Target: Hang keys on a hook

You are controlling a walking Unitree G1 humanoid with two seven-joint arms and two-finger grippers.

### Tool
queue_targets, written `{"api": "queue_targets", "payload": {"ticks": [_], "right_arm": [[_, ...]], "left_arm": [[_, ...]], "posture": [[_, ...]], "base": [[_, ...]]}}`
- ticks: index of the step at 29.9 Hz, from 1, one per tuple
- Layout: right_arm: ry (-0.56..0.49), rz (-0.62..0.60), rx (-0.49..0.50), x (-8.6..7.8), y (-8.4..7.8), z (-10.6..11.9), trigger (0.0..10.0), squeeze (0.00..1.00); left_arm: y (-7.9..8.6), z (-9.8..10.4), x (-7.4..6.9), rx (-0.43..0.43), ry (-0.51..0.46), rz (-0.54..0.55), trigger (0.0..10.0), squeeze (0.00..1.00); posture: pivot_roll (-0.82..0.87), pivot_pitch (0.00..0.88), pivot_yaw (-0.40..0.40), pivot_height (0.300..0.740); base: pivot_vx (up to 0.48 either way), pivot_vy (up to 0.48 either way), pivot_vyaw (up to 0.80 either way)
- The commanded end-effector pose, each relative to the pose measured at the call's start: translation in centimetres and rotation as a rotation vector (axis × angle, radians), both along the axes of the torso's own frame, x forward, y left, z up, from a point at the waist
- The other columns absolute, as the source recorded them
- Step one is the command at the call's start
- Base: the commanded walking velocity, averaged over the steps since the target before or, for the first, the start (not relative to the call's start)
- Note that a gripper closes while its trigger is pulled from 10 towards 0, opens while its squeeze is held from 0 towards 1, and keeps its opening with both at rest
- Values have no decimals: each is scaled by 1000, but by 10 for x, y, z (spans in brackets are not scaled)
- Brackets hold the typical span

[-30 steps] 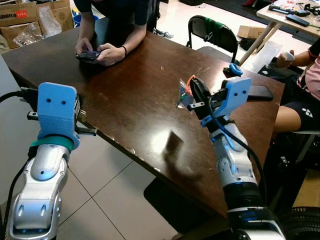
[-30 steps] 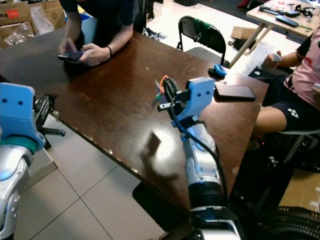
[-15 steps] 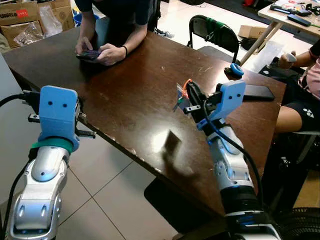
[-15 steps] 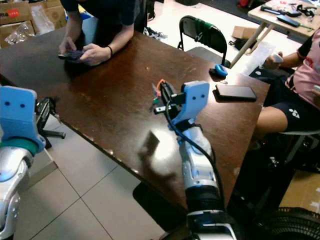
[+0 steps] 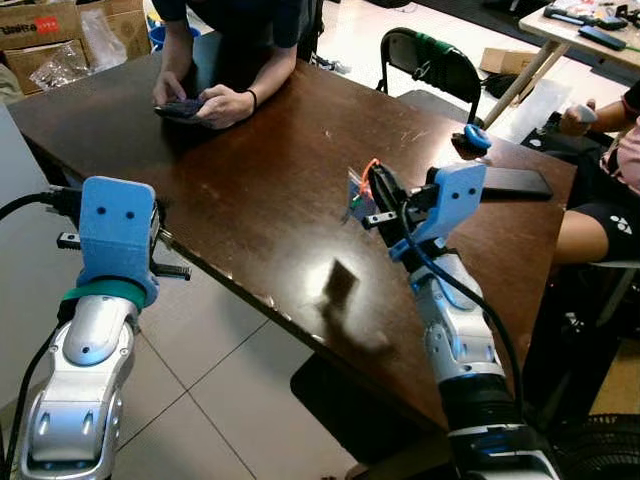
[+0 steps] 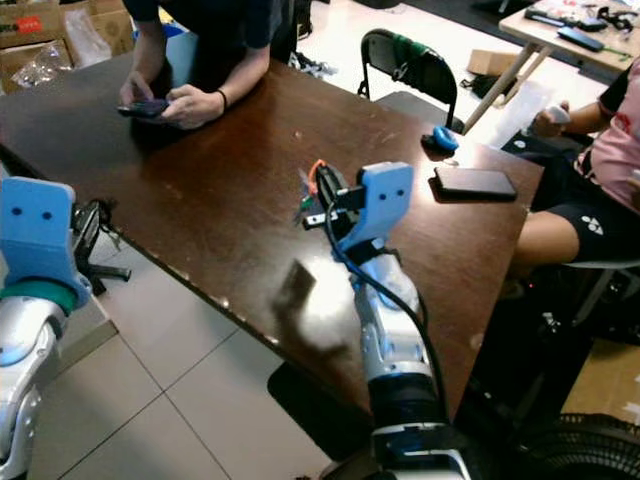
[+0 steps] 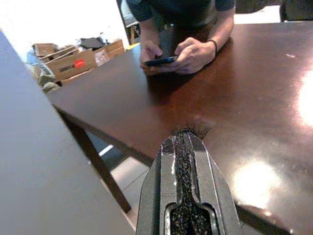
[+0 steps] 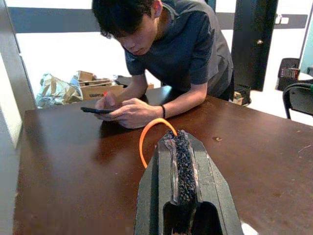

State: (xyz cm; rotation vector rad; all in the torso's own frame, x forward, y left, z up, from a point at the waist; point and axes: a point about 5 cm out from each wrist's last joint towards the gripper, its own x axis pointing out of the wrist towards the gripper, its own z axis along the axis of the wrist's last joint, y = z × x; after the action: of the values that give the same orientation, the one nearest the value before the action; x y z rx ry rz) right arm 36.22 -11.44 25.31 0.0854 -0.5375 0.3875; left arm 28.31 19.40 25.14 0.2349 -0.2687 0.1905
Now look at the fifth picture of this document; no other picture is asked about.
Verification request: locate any light wooden table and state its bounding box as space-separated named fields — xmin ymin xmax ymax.
xmin=488 ymin=0 xmax=640 ymax=126

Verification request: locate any black fan grille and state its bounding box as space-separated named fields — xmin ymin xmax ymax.
xmin=555 ymin=415 xmax=640 ymax=480

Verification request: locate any black remote control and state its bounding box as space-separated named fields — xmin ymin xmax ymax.
xmin=578 ymin=25 xmax=628 ymax=51

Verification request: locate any black chair with green cloth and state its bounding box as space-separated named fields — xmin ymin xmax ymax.
xmin=378 ymin=27 xmax=483 ymax=126

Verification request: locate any dark brown wooden table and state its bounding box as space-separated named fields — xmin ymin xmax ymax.
xmin=5 ymin=48 xmax=579 ymax=431

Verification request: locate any person in pink shirt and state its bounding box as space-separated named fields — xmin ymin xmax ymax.
xmin=553 ymin=80 xmax=640 ymax=266

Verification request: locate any small cardboard box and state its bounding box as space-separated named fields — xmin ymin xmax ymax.
xmin=480 ymin=47 xmax=541 ymax=76

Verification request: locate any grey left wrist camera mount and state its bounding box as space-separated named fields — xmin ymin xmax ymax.
xmin=78 ymin=177 xmax=161 ymax=306

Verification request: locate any dark smartphone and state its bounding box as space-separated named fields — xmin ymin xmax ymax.
xmin=155 ymin=98 xmax=206 ymax=123

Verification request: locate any person in dark shirt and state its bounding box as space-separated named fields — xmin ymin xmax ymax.
xmin=150 ymin=0 xmax=326 ymax=131

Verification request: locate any plain cardboard box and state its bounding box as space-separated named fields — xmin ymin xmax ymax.
xmin=80 ymin=0 xmax=153 ymax=61

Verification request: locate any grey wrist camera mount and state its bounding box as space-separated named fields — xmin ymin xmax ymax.
xmin=400 ymin=163 xmax=488 ymax=263
xmin=78 ymin=177 xmax=161 ymax=306

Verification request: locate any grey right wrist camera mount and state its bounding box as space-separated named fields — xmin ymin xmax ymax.
xmin=400 ymin=163 xmax=488 ymax=263

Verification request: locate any blue round gadget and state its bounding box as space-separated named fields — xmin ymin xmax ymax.
xmin=455 ymin=122 xmax=493 ymax=153

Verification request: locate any clear plastic bag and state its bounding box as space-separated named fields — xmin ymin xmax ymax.
xmin=30 ymin=42 xmax=93 ymax=91
xmin=80 ymin=10 xmax=129 ymax=71

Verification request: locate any flat black phone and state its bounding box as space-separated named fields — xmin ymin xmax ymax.
xmin=480 ymin=167 xmax=554 ymax=201

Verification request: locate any cardboard box with red label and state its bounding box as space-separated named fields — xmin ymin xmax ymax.
xmin=0 ymin=0 xmax=83 ymax=51

